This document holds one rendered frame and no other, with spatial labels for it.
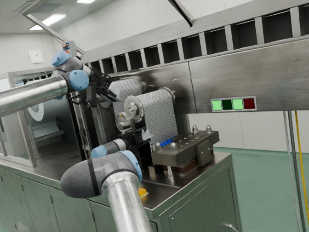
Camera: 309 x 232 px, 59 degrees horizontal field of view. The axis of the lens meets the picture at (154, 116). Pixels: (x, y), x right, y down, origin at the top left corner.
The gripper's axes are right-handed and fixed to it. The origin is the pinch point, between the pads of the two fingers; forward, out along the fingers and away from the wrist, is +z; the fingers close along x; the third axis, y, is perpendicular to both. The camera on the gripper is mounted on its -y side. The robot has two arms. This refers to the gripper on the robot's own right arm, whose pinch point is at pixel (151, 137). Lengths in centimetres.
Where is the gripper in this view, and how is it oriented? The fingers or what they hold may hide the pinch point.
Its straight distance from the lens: 145.4
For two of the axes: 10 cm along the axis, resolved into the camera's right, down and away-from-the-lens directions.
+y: -1.8, -9.7, -1.6
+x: -7.2, 0.2, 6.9
